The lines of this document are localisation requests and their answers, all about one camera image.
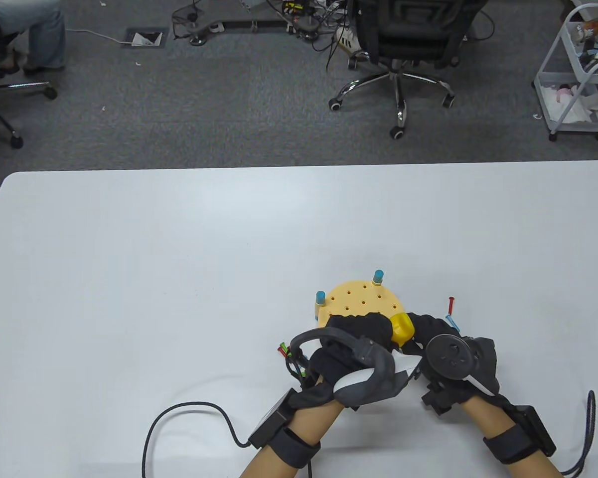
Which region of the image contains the yellow toy hammer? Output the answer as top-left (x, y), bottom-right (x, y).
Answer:
top-left (390, 313), bottom-right (415, 348)

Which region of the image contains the black chrome office chair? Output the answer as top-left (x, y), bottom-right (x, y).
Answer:
top-left (0, 10), bottom-right (58, 149)

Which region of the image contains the white wire cart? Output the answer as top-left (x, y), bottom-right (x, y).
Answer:
top-left (532, 4), bottom-right (598, 141)

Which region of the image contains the black cable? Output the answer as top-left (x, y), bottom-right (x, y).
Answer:
top-left (142, 402), bottom-right (252, 478)
top-left (561, 390), bottom-right (596, 478)

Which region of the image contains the grey tracking controller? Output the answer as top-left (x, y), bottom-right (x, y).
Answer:
top-left (425, 335), bottom-right (500, 396)
top-left (289, 329), bottom-right (422, 410)

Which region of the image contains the white crumpled cloth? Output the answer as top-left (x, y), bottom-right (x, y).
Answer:
top-left (541, 84), bottom-right (598, 124)

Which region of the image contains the floor outlet box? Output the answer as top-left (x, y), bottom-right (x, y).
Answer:
top-left (124, 27), bottom-right (169, 49)

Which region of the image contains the black mesh office chair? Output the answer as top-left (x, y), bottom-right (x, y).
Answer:
top-left (329, 0), bottom-right (490, 140)

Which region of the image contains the yellow round tap bench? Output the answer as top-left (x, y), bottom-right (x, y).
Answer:
top-left (313, 269), bottom-right (405, 332)

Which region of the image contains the person's left hand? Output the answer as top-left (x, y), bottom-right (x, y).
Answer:
top-left (289, 313), bottom-right (395, 411)

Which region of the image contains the tangle of black cables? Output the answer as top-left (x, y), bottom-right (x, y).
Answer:
top-left (172, 0), bottom-right (362, 70)

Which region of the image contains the white floor cable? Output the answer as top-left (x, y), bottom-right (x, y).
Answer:
top-left (64, 28), bottom-right (130, 47)

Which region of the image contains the person's right hand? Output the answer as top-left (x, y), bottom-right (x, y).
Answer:
top-left (406, 313), bottom-right (500, 415)

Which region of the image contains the person's right forearm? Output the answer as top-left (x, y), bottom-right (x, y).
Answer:
top-left (461, 396), bottom-right (564, 478)

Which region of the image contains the black wrist strap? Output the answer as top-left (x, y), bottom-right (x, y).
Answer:
top-left (248, 388), bottom-right (322, 469)
top-left (482, 406), bottom-right (558, 465)

